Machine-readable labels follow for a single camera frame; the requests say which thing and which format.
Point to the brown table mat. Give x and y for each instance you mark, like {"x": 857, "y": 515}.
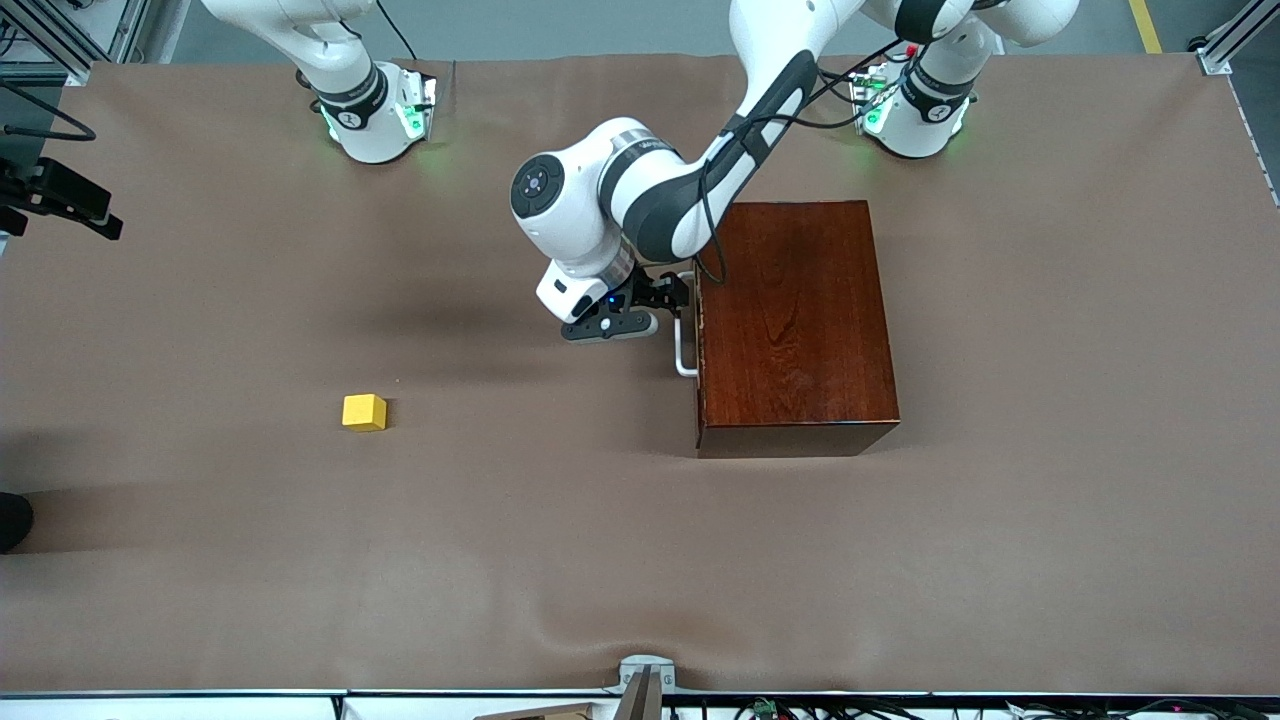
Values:
{"x": 300, "y": 560}

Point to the black round object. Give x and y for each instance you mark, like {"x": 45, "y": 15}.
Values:
{"x": 12, "y": 522}

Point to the tan board piece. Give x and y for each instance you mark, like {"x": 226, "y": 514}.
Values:
{"x": 550, "y": 713}

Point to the grey metal clamp bracket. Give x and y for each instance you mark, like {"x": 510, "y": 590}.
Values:
{"x": 640, "y": 670}

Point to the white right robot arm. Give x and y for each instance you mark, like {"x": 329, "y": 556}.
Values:
{"x": 360, "y": 130}

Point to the yellow block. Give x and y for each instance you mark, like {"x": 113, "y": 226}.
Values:
{"x": 363, "y": 412}

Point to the aluminium frame with diagonal bar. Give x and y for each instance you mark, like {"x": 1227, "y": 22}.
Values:
{"x": 62, "y": 48}

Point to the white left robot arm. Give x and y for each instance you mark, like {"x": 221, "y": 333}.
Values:
{"x": 660, "y": 190}

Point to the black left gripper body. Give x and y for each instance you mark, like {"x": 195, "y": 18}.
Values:
{"x": 655, "y": 293}

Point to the aluminium frame profile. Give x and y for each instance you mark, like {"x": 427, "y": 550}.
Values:
{"x": 1225, "y": 50}

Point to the dark wooden cabinet box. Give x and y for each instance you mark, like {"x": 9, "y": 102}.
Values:
{"x": 790, "y": 320}

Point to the white table edge rail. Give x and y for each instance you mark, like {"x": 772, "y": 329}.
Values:
{"x": 200, "y": 708}

